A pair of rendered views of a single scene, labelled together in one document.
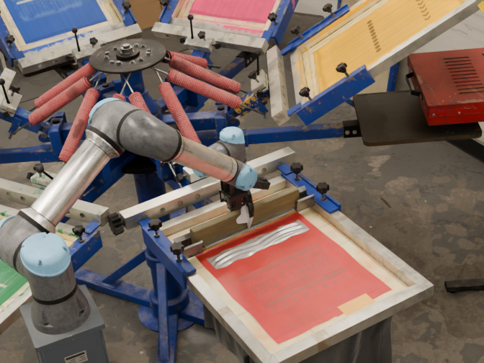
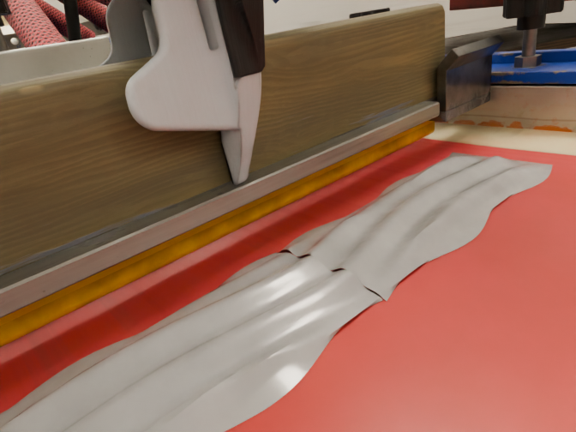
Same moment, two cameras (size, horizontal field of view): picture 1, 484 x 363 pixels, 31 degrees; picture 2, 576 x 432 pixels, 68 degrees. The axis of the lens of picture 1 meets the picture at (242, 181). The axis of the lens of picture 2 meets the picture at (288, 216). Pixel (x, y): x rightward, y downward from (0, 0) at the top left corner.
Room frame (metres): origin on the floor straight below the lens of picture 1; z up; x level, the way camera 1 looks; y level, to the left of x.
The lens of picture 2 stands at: (2.17, 0.01, 1.07)
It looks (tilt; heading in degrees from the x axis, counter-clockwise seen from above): 25 degrees down; 349
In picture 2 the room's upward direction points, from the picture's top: 9 degrees counter-clockwise
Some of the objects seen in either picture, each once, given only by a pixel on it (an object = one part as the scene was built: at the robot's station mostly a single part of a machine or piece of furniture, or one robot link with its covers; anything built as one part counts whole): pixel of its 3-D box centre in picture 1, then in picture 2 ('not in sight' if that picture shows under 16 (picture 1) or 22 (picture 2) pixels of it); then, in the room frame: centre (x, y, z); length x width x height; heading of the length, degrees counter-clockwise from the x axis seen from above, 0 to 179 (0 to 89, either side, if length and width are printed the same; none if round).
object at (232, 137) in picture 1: (232, 146); not in sight; (2.39, 0.02, 1.31); 0.09 x 0.08 x 0.11; 130
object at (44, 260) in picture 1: (46, 263); not in sight; (1.80, 0.52, 1.37); 0.13 x 0.12 x 0.14; 40
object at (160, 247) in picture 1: (168, 254); not in sight; (2.31, 0.26, 0.97); 0.30 x 0.05 x 0.07; 27
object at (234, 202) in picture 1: (235, 189); not in sight; (2.39, 0.02, 1.15); 0.09 x 0.08 x 0.12; 117
